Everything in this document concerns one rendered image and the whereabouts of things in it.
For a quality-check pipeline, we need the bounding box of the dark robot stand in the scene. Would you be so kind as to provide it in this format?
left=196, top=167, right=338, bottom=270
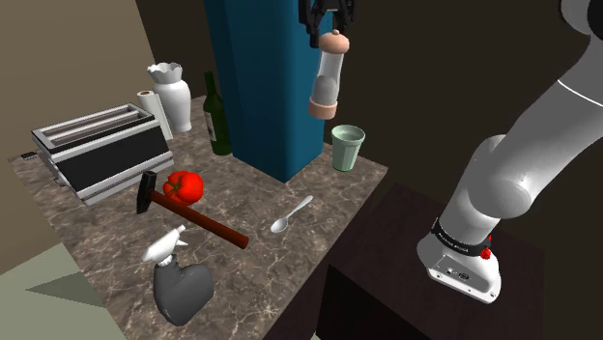
left=315, top=182, right=545, bottom=340

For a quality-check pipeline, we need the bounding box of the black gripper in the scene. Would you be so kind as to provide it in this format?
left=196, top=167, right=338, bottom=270
left=299, top=0, right=358, bottom=49

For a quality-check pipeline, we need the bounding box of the pale green cup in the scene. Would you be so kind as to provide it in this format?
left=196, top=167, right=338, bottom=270
left=330, top=124, right=366, bottom=173

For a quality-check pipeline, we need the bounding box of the silver and black toaster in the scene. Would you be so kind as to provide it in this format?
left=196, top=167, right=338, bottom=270
left=20, top=102, right=175, bottom=207

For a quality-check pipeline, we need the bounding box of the grey spray bottle, white nozzle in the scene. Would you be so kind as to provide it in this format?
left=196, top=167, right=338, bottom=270
left=141, top=224, right=215, bottom=327

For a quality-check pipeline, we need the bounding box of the red tomato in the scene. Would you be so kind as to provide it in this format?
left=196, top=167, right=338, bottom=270
left=162, top=170, right=205, bottom=207

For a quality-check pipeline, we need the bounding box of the tall blue block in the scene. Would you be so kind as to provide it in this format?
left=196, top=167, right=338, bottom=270
left=203, top=0, right=338, bottom=184

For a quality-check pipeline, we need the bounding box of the white paper towel roll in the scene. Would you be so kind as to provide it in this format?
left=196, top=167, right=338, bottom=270
left=136, top=89, right=175, bottom=141

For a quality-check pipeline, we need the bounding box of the white vase with wavy rim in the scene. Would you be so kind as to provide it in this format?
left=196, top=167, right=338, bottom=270
left=146, top=62, right=193, bottom=134

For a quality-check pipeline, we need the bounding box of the dark green wine bottle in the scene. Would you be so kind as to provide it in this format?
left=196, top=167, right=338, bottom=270
left=203, top=70, right=234, bottom=156

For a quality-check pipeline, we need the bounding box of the pink clear pepper grinder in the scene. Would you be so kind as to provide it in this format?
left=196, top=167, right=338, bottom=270
left=307, top=29, right=351, bottom=121

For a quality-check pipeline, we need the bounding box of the silver spoon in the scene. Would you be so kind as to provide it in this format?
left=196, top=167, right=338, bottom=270
left=270, top=195, right=314, bottom=235

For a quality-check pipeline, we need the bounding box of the hammer with brown handle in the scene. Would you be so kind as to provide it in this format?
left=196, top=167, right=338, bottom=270
left=136, top=170, right=250, bottom=250

